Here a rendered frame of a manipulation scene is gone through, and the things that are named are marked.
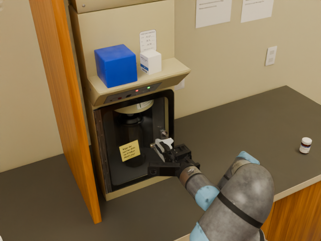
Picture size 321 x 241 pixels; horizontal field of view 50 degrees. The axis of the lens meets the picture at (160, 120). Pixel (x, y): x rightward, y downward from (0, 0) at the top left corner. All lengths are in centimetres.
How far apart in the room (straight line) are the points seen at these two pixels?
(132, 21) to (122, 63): 16
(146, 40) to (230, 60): 91
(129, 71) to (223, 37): 94
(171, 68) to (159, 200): 57
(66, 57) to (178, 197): 77
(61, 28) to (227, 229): 64
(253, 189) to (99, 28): 65
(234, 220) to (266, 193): 9
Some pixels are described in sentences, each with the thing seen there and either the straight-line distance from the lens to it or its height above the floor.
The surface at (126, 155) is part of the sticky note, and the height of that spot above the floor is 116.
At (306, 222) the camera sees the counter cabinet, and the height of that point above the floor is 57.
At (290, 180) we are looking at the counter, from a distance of 163.
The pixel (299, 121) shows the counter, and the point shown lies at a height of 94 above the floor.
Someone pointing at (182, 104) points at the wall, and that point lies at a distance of 195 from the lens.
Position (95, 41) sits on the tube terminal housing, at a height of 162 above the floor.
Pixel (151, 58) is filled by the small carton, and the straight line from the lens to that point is 111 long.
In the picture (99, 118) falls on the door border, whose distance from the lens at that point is 122.
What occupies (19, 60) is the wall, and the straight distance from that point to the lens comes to 155.
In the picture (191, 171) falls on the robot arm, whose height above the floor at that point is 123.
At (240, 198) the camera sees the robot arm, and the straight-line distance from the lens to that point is 77.
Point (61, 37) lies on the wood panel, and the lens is 99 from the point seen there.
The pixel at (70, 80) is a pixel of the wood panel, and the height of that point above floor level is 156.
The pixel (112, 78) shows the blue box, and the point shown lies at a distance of 105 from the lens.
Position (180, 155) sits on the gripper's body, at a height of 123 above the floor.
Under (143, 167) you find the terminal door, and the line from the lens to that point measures 143.
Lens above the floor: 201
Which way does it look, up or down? 34 degrees down
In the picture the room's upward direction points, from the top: 2 degrees counter-clockwise
